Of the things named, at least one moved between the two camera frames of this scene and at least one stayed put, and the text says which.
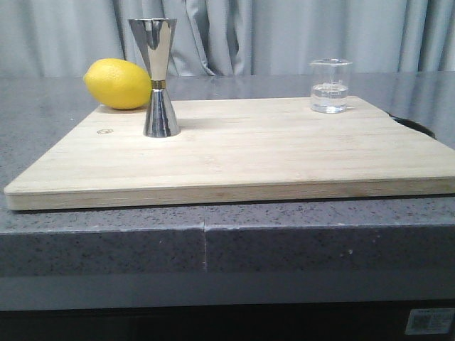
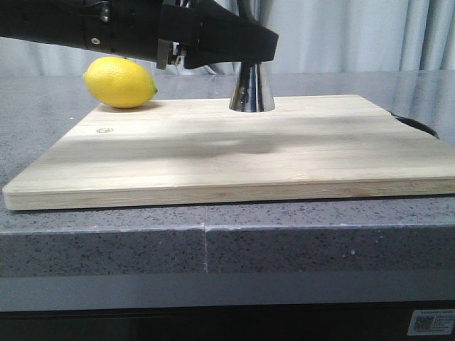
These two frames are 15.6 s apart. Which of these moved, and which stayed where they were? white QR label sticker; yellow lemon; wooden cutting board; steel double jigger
Moved: steel double jigger
Stayed: yellow lemon; wooden cutting board; white QR label sticker
